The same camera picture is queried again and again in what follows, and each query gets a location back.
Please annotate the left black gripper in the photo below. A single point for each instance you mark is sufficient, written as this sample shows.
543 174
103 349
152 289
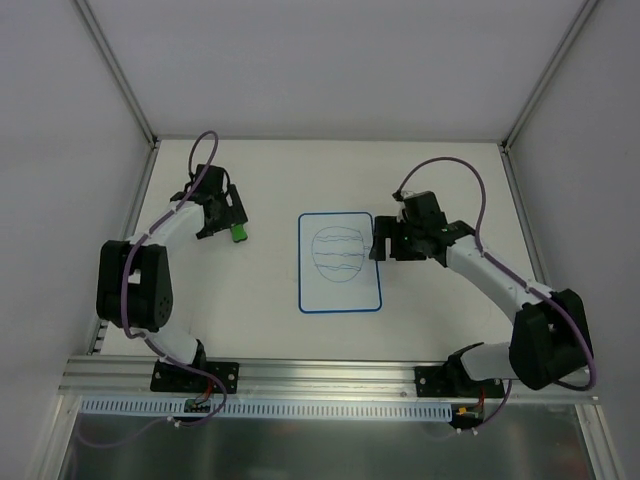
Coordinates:
235 210

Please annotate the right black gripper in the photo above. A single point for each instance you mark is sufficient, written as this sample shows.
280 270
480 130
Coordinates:
395 238

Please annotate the green whiteboard eraser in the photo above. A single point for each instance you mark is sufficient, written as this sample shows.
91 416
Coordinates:
238 233

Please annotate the blue-framed small whiteboard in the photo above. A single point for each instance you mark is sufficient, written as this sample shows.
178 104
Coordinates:
335 273

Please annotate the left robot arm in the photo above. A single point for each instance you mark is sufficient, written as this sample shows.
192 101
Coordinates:
134 290

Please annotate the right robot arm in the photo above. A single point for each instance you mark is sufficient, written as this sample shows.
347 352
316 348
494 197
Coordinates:
549 338

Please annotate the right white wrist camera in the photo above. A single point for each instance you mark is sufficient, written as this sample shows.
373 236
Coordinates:
405 195

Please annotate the right table edge rail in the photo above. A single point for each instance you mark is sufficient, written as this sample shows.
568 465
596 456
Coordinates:
535 258

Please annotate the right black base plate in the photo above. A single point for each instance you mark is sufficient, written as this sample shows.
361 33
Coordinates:
430 382

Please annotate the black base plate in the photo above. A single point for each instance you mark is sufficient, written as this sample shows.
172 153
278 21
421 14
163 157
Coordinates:
168 378
430 382

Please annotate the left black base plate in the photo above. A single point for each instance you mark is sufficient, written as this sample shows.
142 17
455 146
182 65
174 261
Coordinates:
168 378

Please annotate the white slotted cable duct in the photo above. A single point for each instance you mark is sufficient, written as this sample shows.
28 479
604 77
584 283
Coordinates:
270 409

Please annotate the left aluminium frame post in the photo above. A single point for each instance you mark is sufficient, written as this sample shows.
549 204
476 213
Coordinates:
98 37

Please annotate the aluminium frame post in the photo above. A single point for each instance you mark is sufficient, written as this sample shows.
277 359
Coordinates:
98 37
561 50

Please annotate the aluminium mounting rail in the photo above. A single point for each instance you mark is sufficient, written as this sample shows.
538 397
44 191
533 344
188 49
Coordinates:
258 378

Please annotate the right aluminium frame post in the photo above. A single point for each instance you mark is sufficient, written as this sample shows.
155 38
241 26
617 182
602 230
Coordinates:
561 50

